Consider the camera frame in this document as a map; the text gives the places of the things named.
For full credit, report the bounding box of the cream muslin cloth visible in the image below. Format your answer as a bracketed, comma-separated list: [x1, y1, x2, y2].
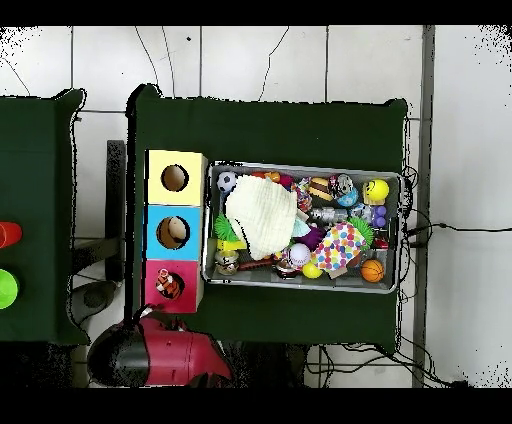
[225, 174, 300, 260]

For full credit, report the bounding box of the large green spiky ball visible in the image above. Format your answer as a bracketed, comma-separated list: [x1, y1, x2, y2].
[213, 211, 241, 243]

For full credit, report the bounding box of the plush hamburger toy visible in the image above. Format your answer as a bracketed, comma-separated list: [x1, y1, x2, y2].
[307, 176, 335, 202]

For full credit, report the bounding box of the polka dot cloth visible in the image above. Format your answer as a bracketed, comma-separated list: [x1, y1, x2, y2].
[311, 222, 368, 273]

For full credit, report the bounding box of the orange striped tiger plush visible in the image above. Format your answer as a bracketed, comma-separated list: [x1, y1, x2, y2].
[154, 268, 185, 301]

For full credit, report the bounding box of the wooden box with three holes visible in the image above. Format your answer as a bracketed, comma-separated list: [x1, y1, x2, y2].
[142, 148, 210, 315]

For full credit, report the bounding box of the shallow mesh bin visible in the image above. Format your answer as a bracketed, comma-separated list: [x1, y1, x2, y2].
[201, 159, 402, 296]

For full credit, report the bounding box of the small soccer ball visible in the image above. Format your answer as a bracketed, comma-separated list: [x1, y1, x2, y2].
[216, 170, 240, 192]

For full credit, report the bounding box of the white toy baseball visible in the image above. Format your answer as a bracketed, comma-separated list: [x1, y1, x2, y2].
[288, 242, 312, 267]

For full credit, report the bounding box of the dark green tablecloth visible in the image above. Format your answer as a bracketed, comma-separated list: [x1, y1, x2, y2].
[0, 88, 91, 347]
[123, 83, 409, 348]

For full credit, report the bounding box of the yellow ball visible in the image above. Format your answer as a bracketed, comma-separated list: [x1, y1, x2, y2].
[362, 178, 390, 205]

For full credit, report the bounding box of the small orange basketball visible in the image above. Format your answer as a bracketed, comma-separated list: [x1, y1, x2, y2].
[359, 259, 386, 284]

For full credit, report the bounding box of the orange plastic cup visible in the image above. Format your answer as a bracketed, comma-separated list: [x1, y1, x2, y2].
[0, 221, 24, 250]

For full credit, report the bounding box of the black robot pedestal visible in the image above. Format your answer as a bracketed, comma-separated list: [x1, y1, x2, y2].
[223, 341, 309, 389]

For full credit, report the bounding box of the black power cable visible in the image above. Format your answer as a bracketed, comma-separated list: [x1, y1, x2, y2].
[405, 221, 512, 238]

